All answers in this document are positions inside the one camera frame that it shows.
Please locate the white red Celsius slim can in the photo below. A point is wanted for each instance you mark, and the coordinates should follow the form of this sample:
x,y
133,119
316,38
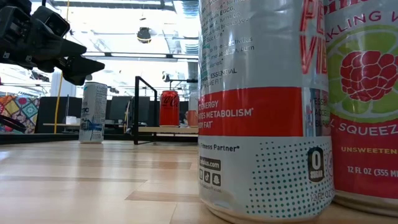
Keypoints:
x,y
248,109

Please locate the small white box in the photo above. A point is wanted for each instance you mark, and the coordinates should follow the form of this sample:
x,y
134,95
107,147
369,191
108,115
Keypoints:
x,y
72,120

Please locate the wooden shelf with black frame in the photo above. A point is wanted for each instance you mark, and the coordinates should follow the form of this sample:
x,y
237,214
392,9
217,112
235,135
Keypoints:
x,y
168,130

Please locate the colourful patchwork panel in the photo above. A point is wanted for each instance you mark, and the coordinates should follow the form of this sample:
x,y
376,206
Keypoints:
x,y
18,109

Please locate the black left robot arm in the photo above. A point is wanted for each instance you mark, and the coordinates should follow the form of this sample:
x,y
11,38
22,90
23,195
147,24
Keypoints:
x,y
12,4

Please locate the wooden office desk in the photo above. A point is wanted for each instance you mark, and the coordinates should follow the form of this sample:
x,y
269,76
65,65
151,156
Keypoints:
x,y
49,124

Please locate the white round pillar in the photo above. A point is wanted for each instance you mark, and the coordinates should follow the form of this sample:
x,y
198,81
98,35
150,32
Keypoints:
x,y
66,88

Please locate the red Coca-Cola can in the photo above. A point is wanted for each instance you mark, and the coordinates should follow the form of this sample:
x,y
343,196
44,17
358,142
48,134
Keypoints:
x,y
169,109

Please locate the black office partition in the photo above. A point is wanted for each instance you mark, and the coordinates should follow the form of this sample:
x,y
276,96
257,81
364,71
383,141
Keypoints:
x,y
49,112

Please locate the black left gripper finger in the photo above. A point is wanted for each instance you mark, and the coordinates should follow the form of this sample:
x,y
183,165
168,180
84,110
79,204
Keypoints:
x,y
71,49
81,68

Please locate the white blue Celsius slim can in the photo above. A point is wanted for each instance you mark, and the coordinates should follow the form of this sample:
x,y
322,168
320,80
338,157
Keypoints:
x,y
93,115

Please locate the black computer monitor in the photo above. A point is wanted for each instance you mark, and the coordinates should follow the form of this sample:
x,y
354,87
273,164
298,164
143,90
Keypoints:
x,y
119,109
144,109

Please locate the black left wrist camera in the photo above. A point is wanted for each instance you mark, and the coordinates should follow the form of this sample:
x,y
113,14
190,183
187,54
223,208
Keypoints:
x,y
53,21

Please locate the black ceiling dome camera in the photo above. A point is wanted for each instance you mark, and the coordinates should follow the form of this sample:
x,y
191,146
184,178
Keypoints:
x,y
144,35

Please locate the white and coral beverage can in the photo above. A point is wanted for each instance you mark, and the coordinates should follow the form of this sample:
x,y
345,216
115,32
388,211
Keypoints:
x,y
193,116

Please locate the raspberry lime sparkling water can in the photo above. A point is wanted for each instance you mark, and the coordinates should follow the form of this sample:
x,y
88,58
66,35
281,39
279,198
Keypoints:
x,y
367,140

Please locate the black aluminium table frame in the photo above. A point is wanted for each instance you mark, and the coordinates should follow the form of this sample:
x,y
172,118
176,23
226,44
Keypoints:
x,y
37,138

